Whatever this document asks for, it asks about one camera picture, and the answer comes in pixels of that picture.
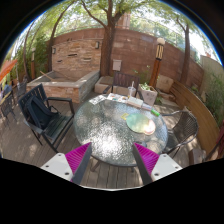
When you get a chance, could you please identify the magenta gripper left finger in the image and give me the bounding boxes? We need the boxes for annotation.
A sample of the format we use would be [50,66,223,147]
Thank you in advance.
[40,142,93,186]

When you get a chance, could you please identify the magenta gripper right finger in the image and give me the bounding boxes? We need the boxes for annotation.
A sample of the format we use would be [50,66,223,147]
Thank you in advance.
[132,142,184,186]

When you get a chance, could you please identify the round green mouse pad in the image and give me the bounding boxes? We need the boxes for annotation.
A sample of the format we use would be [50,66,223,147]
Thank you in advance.
[126,113,149,133]

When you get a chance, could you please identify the round glass patio table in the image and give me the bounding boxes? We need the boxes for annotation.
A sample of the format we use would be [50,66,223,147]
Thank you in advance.
[74,96,168,167]

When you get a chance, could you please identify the black wicker chair right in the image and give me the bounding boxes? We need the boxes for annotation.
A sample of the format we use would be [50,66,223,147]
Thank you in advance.
[163,110,199,154]

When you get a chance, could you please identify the black slatted chair left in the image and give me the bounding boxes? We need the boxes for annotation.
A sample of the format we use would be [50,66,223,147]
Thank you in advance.
[18,84,75,152]

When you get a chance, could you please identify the stacked books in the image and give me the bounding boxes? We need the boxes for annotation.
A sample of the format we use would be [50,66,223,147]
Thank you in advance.
[127,97,143,108]

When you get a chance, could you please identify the black backpack on chair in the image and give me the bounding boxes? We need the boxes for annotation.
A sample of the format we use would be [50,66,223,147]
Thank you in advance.
[25,96,57,129]

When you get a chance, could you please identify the white paper sheet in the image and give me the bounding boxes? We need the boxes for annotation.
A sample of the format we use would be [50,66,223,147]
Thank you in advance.
[89,95,106,105]

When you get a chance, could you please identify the white planter with plant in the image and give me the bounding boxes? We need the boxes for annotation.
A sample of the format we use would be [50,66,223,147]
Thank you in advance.
[139,83,157,106]

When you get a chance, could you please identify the curved wooden bench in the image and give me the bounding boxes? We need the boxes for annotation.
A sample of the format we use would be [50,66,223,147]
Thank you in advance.
[170,81,219,154]

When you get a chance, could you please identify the clear plastic cup with straw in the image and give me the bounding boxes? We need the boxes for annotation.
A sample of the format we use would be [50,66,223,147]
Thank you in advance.
[128,81,136,98]

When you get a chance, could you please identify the dark wooden chair behind table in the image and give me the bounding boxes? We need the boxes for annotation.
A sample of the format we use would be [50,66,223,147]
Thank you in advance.
[103,72,140,97]

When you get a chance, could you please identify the small black chair far left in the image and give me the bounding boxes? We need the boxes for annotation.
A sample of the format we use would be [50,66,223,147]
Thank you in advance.
[1,96,15,125]

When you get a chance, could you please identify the orange umbrella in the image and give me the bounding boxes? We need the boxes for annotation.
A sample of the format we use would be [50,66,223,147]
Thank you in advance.
[0,60,17,81]

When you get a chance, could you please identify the central tree trunk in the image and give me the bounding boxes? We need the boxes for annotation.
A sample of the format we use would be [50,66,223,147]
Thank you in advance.
[100,0,115,76]

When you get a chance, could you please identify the wooden lamp post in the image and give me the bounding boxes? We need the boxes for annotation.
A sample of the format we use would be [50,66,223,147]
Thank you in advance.
[149,37,165,88]

